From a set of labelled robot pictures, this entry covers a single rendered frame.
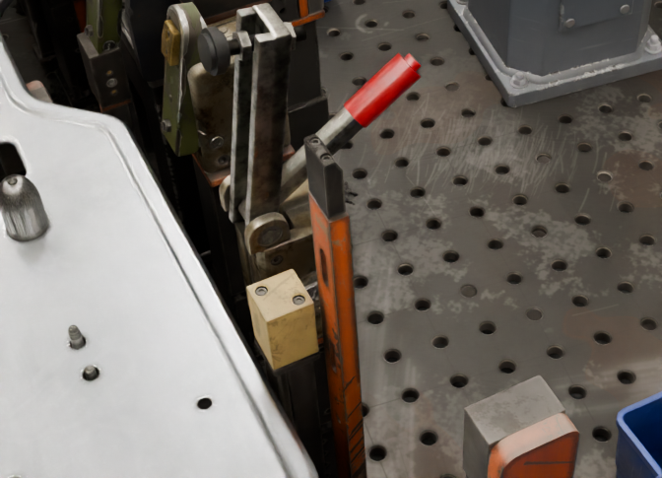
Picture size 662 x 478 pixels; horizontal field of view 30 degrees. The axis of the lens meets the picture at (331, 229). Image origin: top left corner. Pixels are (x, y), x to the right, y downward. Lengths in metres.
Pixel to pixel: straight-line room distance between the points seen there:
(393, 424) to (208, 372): 0.36
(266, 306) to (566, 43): 0.74
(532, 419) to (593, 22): 0.91
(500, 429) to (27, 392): 0.39
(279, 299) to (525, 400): 0.26
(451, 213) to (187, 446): 0.60
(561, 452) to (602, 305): 0.69
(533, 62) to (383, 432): 0.50
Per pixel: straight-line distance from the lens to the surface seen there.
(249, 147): 0.79
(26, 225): 0.94
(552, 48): 1.44
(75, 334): 0.86
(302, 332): 0.80
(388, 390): 1.19
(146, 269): 0.91
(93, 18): 1.11
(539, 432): 0.57
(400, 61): 0.82
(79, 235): 0.94
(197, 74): 0.96
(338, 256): 0.73
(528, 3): 1.41
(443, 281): 1.27
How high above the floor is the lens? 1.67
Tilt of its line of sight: 47 degrees down
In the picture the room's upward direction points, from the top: 5 degrees counter-clockwise
